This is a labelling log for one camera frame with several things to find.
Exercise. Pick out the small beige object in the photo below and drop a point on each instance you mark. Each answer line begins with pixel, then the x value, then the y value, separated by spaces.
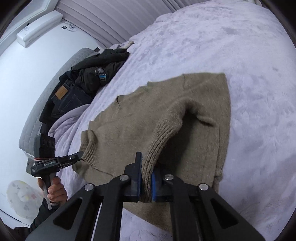
pixel 127 44

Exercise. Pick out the dark blue jeans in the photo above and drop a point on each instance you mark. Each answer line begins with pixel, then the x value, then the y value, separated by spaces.
pixel 69 102

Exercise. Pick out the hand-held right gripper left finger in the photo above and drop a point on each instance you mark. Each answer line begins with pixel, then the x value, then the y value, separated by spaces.
pixel 138 178

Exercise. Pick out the white round cushion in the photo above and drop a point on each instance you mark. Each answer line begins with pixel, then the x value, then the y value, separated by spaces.
pixel 23 199

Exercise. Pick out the person's left hand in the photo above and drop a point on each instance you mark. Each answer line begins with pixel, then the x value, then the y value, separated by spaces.
pixel 56 192

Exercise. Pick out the black jacket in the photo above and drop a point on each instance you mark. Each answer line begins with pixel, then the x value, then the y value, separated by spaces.
pixel 92 76

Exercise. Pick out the grey padded headboard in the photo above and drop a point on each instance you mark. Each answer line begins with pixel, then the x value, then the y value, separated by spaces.
pixel 30 129

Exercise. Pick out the olive brown knit sweater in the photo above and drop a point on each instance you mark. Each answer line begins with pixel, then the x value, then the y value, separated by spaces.
pixel 138 111

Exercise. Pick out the person's left forearm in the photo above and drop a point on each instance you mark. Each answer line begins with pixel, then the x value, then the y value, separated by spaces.
pixel 42 216

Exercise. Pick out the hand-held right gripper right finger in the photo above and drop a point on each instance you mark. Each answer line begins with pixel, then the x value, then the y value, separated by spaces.
pixel 155 187

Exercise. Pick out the grey curtain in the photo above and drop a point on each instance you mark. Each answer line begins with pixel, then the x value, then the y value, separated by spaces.
pixel 104 18

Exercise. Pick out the white air conditioner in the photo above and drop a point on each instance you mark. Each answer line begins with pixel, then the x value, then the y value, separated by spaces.
pixel 37 30

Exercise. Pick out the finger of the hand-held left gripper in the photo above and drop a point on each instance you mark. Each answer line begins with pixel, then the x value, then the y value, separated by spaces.
pixel 71 158

